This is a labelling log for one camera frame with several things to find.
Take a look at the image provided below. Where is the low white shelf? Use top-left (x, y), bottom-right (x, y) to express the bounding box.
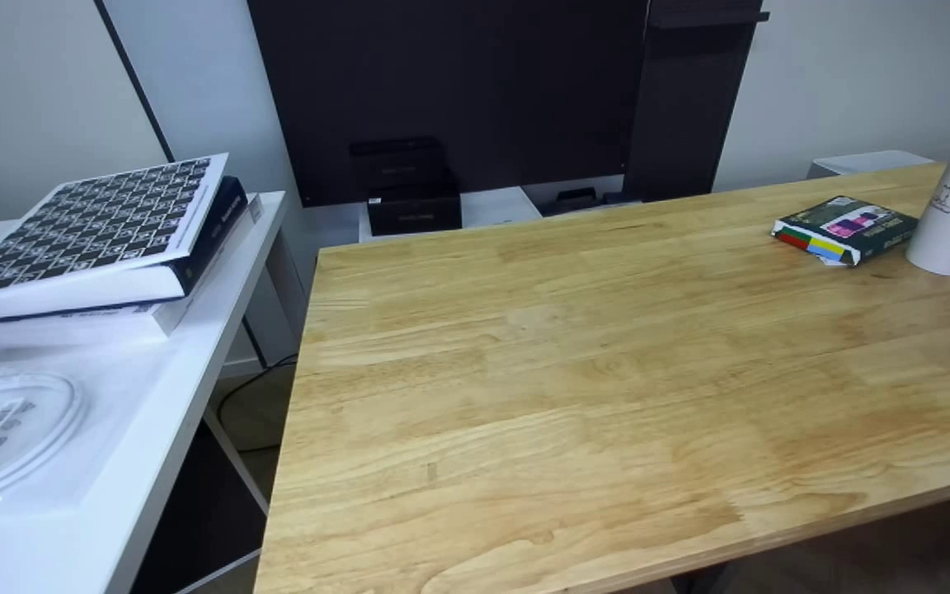
top-left (298, 171), bottom-right (632, 247)

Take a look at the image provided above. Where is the small black device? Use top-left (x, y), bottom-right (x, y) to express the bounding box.
top-left (537, 185), bottom-right (613, 219)

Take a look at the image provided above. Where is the large dark flat panel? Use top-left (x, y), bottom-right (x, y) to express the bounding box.
top-left (245, 0), bottom-right (649, 210)

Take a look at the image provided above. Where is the white side table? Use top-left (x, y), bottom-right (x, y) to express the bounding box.
top-left (0, 192), bottom-right (289, 594)

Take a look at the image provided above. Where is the white flat box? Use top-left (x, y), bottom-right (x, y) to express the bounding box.
top-left (804, 150), bottom-right (937, 182)

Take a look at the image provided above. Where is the round clear plastic lid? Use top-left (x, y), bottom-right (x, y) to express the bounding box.
top-left (0, 373), bottom-right (93, 515)

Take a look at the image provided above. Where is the black cable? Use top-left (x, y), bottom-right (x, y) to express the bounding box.
top-left (207, 361), bottom-right (294, 449)

